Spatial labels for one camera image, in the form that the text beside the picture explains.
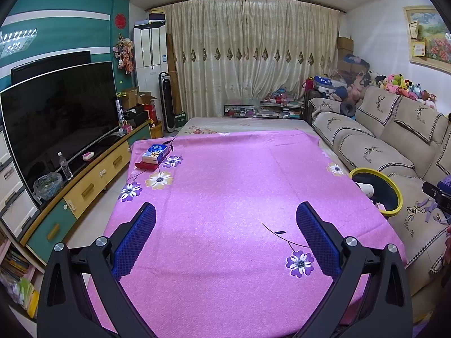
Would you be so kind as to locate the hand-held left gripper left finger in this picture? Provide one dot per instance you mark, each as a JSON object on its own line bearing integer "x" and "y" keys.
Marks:
{"x": 135, "y": 243}

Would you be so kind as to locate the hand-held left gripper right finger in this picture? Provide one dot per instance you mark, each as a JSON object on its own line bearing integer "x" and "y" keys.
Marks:
{"x": 317, "y": 243}

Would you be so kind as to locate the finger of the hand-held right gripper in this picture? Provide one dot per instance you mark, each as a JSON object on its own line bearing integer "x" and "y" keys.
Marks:
{"x": 437, "y": 195}

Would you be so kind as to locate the yellow rimmed trash bin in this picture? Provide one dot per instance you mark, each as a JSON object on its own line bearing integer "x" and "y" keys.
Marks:
{"x": 385, "y": 192}

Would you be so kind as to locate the pink white paper cup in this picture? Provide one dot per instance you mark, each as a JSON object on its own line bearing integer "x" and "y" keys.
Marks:
{"x": 364, "y": 189}

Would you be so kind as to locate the purple bag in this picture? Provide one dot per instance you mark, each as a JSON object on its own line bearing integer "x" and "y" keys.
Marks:
{"x": 444, "y": 182}

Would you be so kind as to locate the beige sofa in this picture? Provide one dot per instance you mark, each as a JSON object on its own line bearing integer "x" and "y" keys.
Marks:
{"x": 380, "y": 155}

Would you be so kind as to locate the yellow green television cabinet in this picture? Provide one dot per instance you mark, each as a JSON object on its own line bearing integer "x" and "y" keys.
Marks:
{"x": 98, "y": 183}

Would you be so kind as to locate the red flat box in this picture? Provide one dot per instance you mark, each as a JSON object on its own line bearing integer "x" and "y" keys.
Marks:
{"x": 146, "y": 166}

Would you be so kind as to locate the blue white box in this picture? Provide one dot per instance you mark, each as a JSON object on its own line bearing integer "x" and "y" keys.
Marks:
{"x": 155, "y": 151}

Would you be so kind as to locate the pink floral blanket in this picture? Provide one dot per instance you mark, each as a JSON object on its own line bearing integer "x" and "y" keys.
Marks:
{"x": 229, "y": 200}

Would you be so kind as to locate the small pink case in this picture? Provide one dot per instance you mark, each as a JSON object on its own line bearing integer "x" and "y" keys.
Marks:
{"x": 88, "y": 156}

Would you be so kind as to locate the clear water bottle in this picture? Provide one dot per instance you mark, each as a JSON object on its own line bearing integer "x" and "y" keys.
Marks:
{"x": 65, "y": 169}

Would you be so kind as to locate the yellow bucket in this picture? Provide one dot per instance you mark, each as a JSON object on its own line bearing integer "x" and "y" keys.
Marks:
{"x": 157, "y": 131}

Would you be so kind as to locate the pile of stuffed toys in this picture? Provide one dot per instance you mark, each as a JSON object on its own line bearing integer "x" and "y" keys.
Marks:
{"x": 398, "y": 82}

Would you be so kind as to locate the stack of books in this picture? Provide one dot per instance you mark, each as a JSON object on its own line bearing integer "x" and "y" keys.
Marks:
{"x": 21, "y": 288}

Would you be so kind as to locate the grey neck pillow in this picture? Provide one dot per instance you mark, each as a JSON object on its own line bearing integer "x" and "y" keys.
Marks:
{"x": 348, "y": 108}

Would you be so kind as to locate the white drawer unit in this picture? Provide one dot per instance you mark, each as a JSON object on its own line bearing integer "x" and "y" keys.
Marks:
{"x": 14, "y": 204}

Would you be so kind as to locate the red gift bag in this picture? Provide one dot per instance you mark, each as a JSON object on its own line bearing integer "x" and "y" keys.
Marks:
{"x": 150, "y": 114}

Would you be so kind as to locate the glass coffee table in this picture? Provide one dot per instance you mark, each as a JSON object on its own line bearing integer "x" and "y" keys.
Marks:
{"x": 264, "y": 112}

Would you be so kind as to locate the black tower fan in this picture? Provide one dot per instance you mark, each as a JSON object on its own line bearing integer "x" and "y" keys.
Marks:
{"x": 166, "y": 102}

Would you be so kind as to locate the large black television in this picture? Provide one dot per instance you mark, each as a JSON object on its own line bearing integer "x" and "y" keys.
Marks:
{"x": 60, "y": 119}

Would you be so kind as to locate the open cardboard boxes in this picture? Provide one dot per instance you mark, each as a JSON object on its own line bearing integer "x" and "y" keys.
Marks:
{"x": 132, "y": 97}

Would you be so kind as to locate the blue star plush pillow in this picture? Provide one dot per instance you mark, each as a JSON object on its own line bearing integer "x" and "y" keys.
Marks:
{"x": 329, "y": 83}

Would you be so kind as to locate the framed flower painting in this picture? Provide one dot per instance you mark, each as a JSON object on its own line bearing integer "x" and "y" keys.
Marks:
{"x": 435, "y": 38}

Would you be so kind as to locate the stack of cardboard boxes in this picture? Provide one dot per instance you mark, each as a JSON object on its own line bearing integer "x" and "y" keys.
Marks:
{"x": 344, "y": 44}

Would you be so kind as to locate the hanging flower decoration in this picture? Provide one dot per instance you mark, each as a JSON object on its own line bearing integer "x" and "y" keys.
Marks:
{"x": 125, "y": 52}

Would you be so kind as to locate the white standing air conditioner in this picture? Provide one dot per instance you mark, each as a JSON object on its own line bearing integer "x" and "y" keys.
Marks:
{"x": 151, "y": 52}

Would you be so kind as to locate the cream patterned curtain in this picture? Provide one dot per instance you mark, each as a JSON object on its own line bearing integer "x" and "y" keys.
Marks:
{"x": 253, "y": 60}

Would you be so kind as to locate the smaller black television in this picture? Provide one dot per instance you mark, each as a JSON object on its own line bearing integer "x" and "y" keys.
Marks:
{"x": 49, "y": 67}

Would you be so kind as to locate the red round wall ornament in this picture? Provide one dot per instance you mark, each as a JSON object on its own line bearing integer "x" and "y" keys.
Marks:
{"x": 120, "y": 20}

